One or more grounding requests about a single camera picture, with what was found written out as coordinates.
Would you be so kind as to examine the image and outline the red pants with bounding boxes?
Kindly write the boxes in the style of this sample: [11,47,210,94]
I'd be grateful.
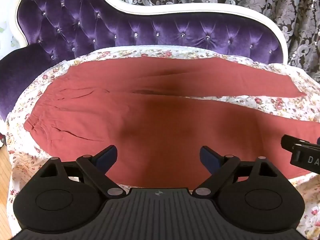
[24,57,317,189]

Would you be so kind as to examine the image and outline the purple tufted sofa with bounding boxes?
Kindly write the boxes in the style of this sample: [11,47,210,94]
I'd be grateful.
[0,0,289,123]

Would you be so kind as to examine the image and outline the grey damask curtain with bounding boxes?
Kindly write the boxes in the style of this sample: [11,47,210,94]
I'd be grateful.
[105,0,320,83]

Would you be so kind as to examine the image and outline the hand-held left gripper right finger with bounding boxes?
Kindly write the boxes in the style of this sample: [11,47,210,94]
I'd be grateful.
[192,145,276,197]

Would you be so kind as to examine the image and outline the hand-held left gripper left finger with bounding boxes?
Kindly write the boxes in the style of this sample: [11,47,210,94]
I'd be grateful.
[41,145,125,198]

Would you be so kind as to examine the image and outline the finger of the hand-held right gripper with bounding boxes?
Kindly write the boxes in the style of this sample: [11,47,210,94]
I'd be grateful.
[280,134,320,153]

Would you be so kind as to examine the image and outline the floral blanket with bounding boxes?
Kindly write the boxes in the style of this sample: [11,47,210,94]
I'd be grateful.
[5,45,320,240]

